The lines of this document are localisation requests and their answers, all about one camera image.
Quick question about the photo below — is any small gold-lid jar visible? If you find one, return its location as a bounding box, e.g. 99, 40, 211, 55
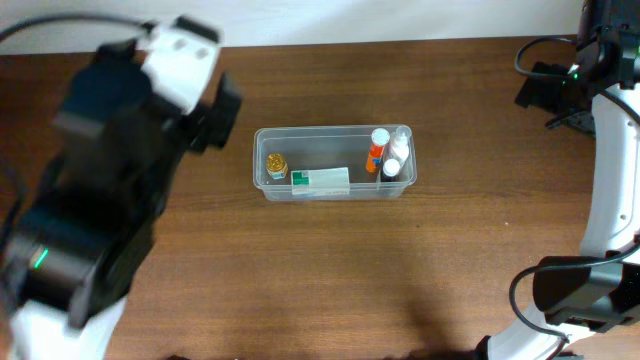
266, 153, 288, 180

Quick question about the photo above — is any white spray bottle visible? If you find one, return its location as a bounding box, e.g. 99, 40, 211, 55
384, 125, 412, 167

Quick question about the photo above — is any orange tube white cap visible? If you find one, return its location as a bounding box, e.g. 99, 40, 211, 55
366, 128, 390, 173

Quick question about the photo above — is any black bottle white cap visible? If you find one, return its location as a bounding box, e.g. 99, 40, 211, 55
379, 158, 401, 183

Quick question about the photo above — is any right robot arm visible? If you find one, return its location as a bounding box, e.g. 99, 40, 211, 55
471, 0, 639, 359

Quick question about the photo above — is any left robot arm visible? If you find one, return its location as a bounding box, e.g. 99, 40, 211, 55
1, 37, 242, 359

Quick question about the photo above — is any clear plastic container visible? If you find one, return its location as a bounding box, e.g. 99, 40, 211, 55
253, 125, 417, 201

